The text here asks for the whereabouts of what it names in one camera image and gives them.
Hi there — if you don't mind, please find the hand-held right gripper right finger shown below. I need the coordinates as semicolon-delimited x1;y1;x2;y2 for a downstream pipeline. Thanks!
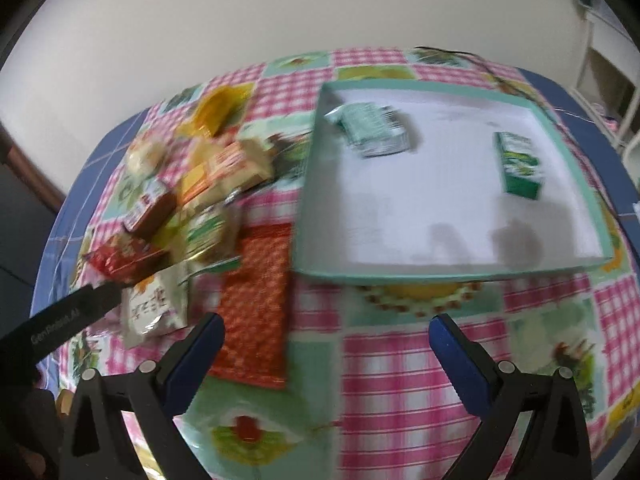
429;314;593;480

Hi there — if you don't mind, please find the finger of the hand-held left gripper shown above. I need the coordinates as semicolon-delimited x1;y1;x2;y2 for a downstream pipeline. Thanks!
74;282;127;319

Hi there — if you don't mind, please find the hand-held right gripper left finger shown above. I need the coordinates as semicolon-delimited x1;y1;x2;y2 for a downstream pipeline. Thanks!
60;312;226;480

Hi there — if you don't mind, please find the red cookie packet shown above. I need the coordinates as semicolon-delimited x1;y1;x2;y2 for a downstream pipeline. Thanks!
82;232;168;281

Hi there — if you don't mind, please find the beige snack packet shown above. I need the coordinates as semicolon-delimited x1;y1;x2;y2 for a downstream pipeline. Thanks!
120;262;193;350

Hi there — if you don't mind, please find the orange-red patterned snack packet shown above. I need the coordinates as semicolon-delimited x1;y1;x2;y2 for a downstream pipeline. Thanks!
207;222;293;391

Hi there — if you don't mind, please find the dark red-brown snack packet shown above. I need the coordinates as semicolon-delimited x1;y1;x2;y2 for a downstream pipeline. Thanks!
122;177;178;238

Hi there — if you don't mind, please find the clear green cookie packet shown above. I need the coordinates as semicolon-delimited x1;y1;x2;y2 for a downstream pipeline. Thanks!
182;200;241;266

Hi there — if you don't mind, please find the round white bun packet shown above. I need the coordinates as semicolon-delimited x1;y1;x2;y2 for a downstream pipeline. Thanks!
125;137;168;176

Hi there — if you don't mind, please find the shallow teal cardboard box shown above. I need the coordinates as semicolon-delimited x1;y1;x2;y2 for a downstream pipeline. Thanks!
291;79;617;281

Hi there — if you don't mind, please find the yellow-orange cracker packet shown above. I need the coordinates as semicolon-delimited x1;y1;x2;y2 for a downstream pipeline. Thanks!
177;137;273;206

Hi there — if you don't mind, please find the green and white biscuit packet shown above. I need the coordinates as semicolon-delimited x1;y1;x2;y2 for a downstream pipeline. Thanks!
494;131;544;201

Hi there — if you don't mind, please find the yellow cake packet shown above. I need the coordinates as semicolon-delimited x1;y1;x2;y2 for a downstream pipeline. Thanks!
180;84;256;138

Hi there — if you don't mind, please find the pale green snack packet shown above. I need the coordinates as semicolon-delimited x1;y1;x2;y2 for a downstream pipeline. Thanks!
325;101;420;158

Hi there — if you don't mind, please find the pink checked printed tablecloth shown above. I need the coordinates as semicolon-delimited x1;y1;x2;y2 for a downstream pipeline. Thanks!
57;47;640;480

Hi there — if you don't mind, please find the white shelf unit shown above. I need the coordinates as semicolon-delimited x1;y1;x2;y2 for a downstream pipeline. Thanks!
570;0;640;151

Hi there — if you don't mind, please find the brown wooden frame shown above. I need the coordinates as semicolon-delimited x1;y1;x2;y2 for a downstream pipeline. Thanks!
0;120;66;211

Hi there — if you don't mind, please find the black cable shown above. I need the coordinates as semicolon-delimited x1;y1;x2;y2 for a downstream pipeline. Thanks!
412;45;531;96

